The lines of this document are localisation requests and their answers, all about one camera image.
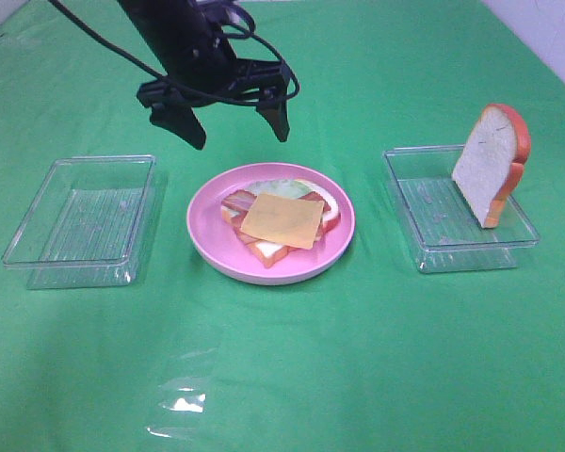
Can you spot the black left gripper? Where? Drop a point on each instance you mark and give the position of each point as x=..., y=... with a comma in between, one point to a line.
x=201, y=63

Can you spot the dark bacon strip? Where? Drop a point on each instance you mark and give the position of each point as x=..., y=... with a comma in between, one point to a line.
x=240, y=201

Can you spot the green lettuce leaf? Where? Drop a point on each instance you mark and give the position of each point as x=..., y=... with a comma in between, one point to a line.
x=287, y=188

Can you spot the pink bacon strip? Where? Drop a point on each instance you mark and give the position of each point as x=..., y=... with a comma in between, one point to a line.
x=320, y=198

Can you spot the yellow cheese slice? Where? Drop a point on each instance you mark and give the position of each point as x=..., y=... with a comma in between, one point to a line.
x=282, y=219

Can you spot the bread slice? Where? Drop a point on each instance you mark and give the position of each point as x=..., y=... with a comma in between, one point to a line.
x=275, y=226
x=492, y=162

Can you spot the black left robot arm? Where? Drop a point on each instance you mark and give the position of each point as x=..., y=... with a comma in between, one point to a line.
x=193, y=13

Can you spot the pink round plate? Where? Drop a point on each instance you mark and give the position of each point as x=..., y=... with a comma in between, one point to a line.
x=217, y=243

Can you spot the clear left plastic tray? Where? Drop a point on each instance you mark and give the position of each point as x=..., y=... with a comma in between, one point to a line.
x=87, y=224

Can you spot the clear plastic tray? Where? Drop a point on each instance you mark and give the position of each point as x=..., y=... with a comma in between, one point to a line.
x=87, y=224
x=441, y=231

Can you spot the clear right plastic tray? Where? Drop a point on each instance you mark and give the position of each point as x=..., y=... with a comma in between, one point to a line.
x=441, y=231

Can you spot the green tablecloth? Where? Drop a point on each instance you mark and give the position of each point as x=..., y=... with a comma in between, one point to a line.
x=372, y=355

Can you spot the clear plastic film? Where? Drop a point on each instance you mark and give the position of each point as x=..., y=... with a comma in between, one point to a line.
x=179, y=402

